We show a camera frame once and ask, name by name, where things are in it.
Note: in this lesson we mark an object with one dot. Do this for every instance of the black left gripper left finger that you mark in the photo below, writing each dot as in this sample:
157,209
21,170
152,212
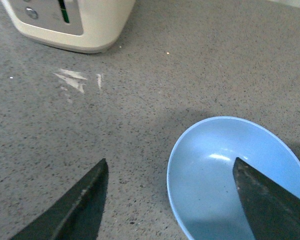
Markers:
77,215

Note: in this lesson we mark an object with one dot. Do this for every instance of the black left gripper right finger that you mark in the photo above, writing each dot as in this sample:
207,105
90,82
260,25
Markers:
272,212

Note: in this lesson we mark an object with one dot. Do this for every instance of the blue bowl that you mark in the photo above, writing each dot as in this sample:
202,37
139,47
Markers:
200,183

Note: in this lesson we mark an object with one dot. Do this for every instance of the cream toaster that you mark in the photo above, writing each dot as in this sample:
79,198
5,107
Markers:
82,26

